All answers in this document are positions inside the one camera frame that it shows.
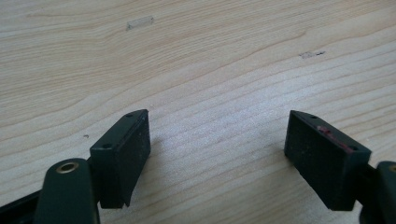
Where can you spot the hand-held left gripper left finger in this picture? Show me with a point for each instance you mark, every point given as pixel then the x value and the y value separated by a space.
pixel 120 161

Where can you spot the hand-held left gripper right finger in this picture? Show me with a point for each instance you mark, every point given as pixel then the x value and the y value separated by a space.
pixel 323 161

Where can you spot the clear tape strip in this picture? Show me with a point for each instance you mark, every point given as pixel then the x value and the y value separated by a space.
pixel 139 22

